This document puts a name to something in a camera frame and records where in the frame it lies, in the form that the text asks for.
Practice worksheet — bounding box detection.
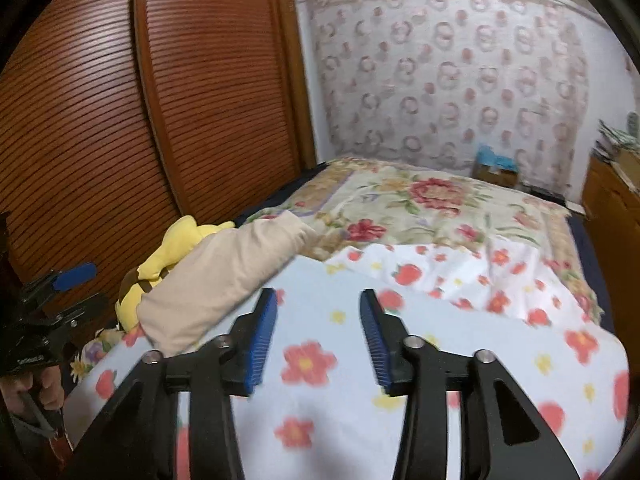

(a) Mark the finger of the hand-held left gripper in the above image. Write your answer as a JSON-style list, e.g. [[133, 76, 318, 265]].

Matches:
[[50, 293, 109, 329], [22, 261, 98, 294]]

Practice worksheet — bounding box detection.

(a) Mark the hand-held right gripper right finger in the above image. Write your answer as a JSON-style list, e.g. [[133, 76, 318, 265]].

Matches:
[[360, 289, 583, 480]]

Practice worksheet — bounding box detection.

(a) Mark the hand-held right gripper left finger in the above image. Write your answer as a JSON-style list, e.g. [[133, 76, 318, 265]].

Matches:
[[60, 287, 279, 480]]

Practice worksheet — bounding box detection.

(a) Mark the beige printed t-shirt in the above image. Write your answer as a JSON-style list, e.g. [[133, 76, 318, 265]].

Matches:
[[135, 210, 319, 357]]

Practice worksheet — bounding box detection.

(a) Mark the person's left hand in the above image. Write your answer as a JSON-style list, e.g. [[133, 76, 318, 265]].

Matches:
[[0, 364, 67, 412]]

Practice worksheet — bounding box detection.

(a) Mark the white flower-print sheet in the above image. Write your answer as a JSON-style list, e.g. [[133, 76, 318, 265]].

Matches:
[[62, 240, 632, 480]]

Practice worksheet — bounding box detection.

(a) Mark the yellow plush toy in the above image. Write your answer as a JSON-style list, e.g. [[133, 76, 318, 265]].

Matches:
[[115, 215, 236, 334]]

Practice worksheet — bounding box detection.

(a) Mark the floral blanket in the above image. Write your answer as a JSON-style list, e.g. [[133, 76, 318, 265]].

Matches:
[[240, 156, 604, 324]]

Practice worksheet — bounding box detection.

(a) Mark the brown louvred wooden wardrobe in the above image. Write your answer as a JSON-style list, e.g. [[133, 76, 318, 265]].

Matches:
[[0, 0, 319, 342]]

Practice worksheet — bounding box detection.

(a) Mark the brown cardboard box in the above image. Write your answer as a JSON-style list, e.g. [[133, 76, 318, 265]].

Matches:
[[472, 162, 519, 189]]

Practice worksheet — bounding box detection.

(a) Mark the black flat device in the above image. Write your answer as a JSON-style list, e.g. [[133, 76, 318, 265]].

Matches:
[[530, 187, 567, 204]]

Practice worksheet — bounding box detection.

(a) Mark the sheer circle-patterned curtain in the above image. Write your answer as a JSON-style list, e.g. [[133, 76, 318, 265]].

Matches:
[[295, 0, 592, 197]]

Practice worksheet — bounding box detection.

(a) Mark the wooden sideboard cabinet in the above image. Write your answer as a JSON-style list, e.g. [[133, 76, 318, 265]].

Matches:
[[582, 155, 640, 282]]

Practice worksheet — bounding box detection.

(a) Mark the open cardboard box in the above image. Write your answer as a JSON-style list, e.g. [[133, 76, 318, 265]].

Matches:
[[612, 147, 640, 187]]

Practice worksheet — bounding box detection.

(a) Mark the stack of folded cloths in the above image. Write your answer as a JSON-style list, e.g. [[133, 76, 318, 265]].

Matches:
[[595, 120, 627, 162]]

